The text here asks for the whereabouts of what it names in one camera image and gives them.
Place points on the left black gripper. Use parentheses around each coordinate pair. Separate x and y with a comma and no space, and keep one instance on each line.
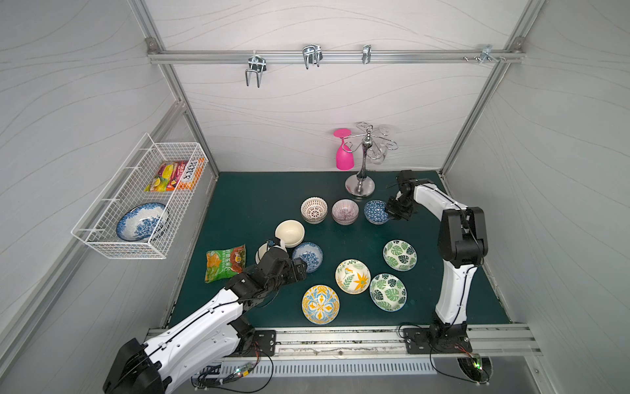
(298,268)

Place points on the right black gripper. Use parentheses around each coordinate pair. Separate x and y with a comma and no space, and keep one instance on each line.
(394,209)

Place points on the blue floral bowl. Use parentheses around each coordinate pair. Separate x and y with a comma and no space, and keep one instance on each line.
(144,222)
(311,254)

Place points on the green leaf bowl back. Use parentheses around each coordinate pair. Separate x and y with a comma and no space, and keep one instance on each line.
(400,255)

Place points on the green leaf bowl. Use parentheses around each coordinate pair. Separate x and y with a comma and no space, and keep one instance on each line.
(400,255)
(388,292)

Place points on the white maroon leaf bowl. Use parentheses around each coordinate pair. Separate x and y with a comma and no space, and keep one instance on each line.
(314,210)

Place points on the green leaf bowl front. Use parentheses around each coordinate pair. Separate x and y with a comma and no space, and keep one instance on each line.
(388,292)

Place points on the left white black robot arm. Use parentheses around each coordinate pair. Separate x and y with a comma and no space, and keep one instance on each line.
(163,363)

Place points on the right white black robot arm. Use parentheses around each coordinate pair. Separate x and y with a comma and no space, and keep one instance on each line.
(462,244)

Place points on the cream plain bowl front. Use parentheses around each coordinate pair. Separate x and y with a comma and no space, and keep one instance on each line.
(261,251)

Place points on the cream plain bowl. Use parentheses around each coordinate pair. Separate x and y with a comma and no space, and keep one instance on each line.
(261,251)
(291,232)

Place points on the blue triangle pattern bowl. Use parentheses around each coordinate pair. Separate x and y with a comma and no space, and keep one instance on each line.
(375,212)

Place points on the cream plain bowl back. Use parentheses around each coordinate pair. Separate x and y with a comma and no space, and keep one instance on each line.
(291,232)

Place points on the chrome glass holder stand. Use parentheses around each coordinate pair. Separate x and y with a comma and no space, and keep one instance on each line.
(373,142)

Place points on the green snack bag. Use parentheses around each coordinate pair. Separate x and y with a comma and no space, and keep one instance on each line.
(225,264)

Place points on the yellow blue ornament bowl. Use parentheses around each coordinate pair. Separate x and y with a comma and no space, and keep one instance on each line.
(320,305)

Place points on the purple striped bowl back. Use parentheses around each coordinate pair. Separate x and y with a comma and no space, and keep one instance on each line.
(345,212)

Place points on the pink plastic wine glass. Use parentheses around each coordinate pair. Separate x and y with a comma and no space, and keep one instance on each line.
(344,155)

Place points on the yellow flower bowl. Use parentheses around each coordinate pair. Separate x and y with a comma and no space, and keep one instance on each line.
(353,276)

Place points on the colourful snack packet in basket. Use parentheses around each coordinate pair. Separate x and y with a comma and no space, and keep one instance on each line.
(177,175)

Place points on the blue floral bowl in basket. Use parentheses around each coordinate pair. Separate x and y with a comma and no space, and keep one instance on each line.
(144,222)

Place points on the metal hook right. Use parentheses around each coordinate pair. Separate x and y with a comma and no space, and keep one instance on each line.
(486,56)

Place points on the metal double hook middle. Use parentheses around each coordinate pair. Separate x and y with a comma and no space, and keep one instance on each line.
(312,55)

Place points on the metal double hook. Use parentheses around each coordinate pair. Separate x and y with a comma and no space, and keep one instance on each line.
(256,67)
(312,55)

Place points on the metal double hook left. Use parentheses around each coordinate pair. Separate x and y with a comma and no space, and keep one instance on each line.
(256,67)

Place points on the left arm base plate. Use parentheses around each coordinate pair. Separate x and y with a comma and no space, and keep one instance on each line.
(260,341)

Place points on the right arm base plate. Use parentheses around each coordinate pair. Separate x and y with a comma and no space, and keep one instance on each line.
(423,342)

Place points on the white wire wall basket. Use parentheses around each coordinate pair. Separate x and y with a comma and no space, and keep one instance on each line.
(125,191)

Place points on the metal bracket on rail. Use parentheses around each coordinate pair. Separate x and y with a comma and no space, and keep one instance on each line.
(366,54)

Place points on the aluminium top rail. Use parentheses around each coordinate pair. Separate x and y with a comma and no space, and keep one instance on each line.
(513,54)

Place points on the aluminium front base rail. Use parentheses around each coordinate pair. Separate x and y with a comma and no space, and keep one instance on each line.
(372,342)

